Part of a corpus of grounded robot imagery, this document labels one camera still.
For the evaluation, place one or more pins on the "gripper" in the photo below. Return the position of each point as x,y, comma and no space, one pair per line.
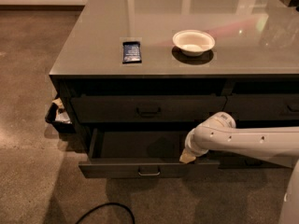
193,150

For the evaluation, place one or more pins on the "drawer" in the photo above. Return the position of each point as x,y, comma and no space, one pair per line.
263,106
140,155
137,108
233,161

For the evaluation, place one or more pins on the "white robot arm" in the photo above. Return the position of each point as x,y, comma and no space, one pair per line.
279,145

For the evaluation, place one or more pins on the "dark grey drawer cabinet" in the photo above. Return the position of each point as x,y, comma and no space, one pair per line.
256,52

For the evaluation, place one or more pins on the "white bowl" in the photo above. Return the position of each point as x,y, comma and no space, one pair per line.
193,43

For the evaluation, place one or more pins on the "black bin with trash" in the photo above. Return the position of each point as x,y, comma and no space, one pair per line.
58,118

